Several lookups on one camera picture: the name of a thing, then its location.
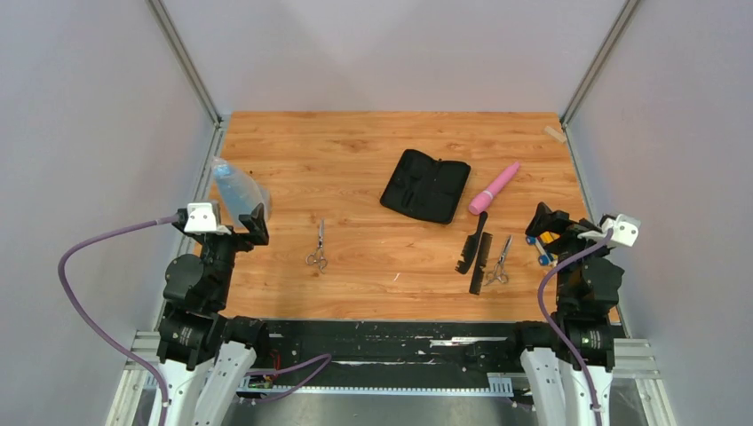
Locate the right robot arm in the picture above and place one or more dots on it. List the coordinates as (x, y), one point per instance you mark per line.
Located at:
(568, 358)

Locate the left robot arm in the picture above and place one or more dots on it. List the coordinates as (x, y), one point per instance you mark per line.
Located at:
(202, 355)

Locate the black zippered tool case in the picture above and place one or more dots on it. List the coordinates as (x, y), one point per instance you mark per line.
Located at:
(424, 188)

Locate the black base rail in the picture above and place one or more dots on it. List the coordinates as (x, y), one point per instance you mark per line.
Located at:
(395, 354)

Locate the black handled comb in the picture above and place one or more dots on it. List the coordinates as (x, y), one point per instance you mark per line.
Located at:
(471, 246)

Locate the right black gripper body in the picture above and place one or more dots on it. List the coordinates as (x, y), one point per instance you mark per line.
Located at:
(569, 244)

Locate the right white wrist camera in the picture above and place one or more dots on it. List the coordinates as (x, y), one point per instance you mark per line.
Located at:
(621, 230)

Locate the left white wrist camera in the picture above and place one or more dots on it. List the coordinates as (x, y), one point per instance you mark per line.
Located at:
(204, 217)

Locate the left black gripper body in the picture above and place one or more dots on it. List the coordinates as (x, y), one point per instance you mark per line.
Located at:
(222, 249)

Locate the clear blue spray bottle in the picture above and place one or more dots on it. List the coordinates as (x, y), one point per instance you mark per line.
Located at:
(239, 191)

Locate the pink hair trimmer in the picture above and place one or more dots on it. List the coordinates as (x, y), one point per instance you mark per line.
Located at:
(482, 200)

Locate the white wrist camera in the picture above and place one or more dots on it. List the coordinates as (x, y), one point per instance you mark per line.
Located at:
(204, 217)
(621, 230)

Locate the tape piece on table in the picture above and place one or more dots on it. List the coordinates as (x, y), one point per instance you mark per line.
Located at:
(556, 134)

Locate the silver scissors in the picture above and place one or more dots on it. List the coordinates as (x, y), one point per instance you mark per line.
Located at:
(317, 257)
(498, 274)

